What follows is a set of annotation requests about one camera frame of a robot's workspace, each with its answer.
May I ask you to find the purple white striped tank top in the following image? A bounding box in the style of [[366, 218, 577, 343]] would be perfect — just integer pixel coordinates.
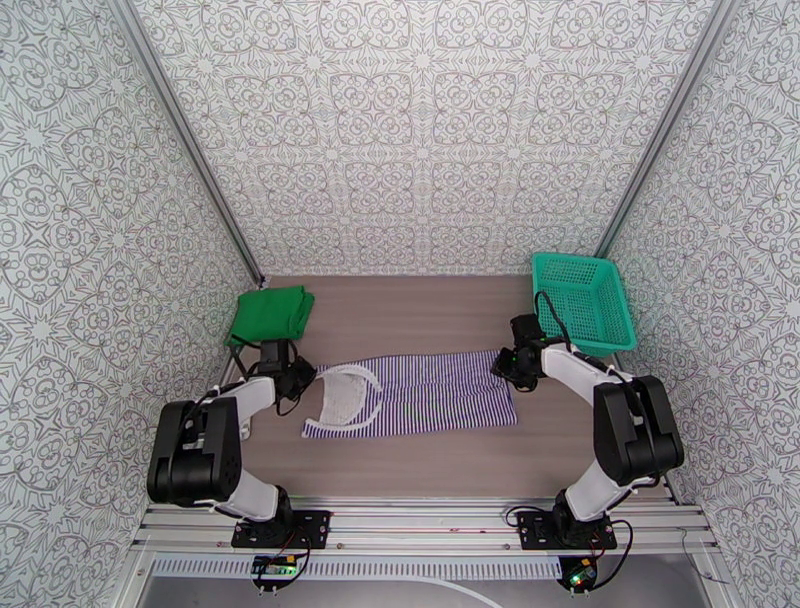
[[301, 349, 520, 440]]

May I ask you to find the green shirt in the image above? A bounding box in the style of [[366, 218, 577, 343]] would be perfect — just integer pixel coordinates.
[[224, 285, 316, 351]]

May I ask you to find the teal plastic laundry basket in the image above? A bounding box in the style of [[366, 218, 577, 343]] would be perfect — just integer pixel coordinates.
[[531, 251, 639, 359]]

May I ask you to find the small circuit board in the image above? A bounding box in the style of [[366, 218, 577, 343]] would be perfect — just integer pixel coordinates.
[[249, 554, 300, 579], [557, 557, 599, 592]]

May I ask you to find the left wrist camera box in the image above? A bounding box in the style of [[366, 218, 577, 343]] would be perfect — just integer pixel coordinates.
[[257, 339, 293, 374]]

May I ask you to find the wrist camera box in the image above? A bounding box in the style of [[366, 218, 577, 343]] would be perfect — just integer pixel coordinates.
[[509, 313, 544, 346], [257, 339, 293, 374]]

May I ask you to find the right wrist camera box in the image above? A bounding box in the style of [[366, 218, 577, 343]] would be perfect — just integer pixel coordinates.
[[509, 313, 544, 346]]

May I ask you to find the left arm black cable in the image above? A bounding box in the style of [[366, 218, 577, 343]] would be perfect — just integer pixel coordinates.
[[226, 334, 308, 419]]

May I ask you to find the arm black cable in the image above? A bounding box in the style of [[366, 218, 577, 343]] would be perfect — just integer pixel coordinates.
[[534, 290, 573, 345], [226, 334, 308, 419]]

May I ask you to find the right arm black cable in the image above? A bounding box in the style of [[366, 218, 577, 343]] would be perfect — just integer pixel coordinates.
[[534, 290, 573, 345]]

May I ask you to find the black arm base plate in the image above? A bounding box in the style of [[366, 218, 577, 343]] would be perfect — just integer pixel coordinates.
[[517, 509, 619, 551], [231, 509, 333, 551]]

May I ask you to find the black base cable loop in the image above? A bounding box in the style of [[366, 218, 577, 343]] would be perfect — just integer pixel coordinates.
[[504, 502, 554, 529]]

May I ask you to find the aluminium mounting rail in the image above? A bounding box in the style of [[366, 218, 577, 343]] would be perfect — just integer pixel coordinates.
[[131, 496, 720, 558]]

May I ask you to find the red black base cable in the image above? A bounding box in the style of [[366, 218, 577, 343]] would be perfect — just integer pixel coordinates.
[[274, 546, 314, 592], [587, 521, 636, 592]]

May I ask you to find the white slotted cable duct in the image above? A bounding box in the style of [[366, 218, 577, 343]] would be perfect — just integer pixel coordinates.
[[151, 557, 564, 581]]

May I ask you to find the white curved cable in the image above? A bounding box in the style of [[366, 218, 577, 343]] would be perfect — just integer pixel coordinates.
[[399, 576, 504, 608]]

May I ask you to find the thin loose wire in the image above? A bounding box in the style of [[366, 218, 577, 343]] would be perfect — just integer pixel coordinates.
[[679, 527, 733, 586]]

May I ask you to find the aluminium frame post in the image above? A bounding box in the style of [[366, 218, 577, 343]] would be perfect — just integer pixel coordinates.
[[599, 0, 745, 251], [106, 0, 269, 289]]

